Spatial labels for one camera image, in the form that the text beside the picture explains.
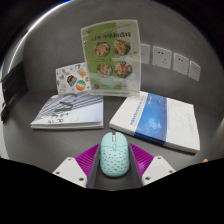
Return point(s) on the white wall socket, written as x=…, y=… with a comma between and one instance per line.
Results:
x=162, y=57
x=145, y=53
x=181, y=63
x=194, y=70

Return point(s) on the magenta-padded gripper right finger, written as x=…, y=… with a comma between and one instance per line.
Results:
x=156, y=168

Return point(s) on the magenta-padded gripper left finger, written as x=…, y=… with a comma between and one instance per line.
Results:
x=71, y=170

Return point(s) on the grey striped book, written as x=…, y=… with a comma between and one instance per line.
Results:
x=71, y=111

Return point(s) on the teal perforated computer mouse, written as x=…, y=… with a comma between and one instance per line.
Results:
x=114, y=156

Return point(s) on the white book with blue band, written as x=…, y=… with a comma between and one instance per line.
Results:
x=156, y=120

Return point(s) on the white sticker card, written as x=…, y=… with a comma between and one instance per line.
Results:
x=71, y=79

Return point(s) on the green menu acrylic stand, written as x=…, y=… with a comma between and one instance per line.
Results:
x=111, y=56

